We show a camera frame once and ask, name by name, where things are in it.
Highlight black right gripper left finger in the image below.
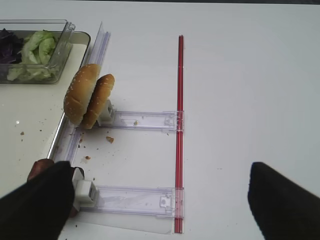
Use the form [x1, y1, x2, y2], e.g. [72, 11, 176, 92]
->
[0, 161, 75, 240]

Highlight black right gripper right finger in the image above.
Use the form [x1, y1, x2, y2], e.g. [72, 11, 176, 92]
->
[247, 162, 320, 240]

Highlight brown meat patty stack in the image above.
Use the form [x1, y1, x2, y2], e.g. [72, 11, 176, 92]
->
[27, 158, 85, 218]

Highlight green lettuce leaves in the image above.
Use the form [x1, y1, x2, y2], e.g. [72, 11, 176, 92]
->
[6, 30, 56, 82]

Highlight white patty pusher block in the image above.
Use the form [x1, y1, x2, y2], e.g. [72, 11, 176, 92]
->
[72, 167, 100, 211]

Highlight clear right patty track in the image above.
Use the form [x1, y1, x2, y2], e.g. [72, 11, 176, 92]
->
[80, 185, 185, 219]

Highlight white metal tray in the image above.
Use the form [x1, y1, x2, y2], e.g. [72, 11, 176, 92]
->
[0, 30, 92, 176]

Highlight white bun pusher block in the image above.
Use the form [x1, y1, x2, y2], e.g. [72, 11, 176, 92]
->
[97, 99, 115, 127]

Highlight front sesame bun top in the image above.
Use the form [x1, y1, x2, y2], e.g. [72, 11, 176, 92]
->
[63, 63, 101, 126]

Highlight sesame bun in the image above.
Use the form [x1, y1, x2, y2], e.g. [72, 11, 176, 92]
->
[80, 74, 115, 130]
[63, 63, 101, 126]

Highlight rear sesame bun top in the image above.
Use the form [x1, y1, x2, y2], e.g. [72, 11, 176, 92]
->
[80, 74, 115, 130]

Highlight clear right bun track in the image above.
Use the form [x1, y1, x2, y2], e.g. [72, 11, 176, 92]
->
[100, 110, 177, 133]

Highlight clear plastic salad container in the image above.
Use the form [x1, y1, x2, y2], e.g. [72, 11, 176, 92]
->
[0, 19, 76, 84]

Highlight purple cabbage leaves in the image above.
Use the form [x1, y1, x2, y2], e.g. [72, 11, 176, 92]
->
[0, 28, 24, 64]

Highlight right red rail strip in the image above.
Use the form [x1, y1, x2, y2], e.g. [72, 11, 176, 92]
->
[174, 34, 185, 235]

